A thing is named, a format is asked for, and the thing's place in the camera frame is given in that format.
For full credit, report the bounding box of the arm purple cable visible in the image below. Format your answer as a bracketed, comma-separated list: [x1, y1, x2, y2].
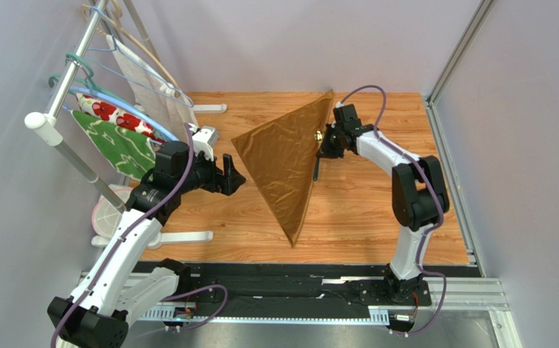
[339, 85, 448, 336]
[49, 123, 229, 348]

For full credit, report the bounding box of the wooden hanger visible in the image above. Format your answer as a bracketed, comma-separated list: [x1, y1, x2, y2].
[99, 1, 178, 87]

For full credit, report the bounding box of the teal plastic hanger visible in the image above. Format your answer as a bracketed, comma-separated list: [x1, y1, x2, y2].
[47, 52, 129, 105]

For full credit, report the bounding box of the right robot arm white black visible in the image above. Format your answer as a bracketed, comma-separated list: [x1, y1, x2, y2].
[316, 103, 450, 304]

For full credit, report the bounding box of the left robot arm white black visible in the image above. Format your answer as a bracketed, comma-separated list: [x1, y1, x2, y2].
[47, 141, 247, 347]

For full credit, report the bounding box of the white metal clothes rack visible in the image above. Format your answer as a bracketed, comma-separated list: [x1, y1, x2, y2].
[24, 0, 228, 249]

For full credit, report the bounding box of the red floral white cloth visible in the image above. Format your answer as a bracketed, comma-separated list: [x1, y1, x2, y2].
[75, 93, 165, 144]

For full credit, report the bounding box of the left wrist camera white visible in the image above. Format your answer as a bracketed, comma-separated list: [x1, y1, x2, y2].
[186, 123, 220, 161]

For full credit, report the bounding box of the brown satin napkin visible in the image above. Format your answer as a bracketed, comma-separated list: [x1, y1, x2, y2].
[231, 89, 334, 247]

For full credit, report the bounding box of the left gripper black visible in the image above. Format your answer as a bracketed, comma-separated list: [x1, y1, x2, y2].
[175, 145, 246, 195]

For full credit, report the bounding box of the light blue plastic hanger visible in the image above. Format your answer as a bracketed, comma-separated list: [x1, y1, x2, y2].
[62, 86, 179, 145]

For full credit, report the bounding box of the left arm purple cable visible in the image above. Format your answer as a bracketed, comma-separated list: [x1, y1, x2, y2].
[49, 123, 229, 348]

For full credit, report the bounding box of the beige grey hanging cloth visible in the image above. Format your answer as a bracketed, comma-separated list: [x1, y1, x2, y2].
[106, 35, 198, 141]

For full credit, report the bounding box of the green white patterned towel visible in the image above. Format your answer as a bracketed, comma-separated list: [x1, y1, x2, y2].
[71, 110, 156, 181]

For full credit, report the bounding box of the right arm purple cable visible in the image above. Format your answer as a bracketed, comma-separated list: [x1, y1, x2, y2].
[339, 85, 448, 336]

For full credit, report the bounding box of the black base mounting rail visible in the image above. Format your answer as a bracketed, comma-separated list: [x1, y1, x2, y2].
[129, 260, 483, 324]

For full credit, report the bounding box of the aluminium corner frame post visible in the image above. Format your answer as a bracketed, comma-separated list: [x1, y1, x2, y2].
[426, 0, 497, 104]

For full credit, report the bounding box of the thin blue wire hanger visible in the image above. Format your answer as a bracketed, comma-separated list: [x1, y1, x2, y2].
[84, 5, 194, 109]

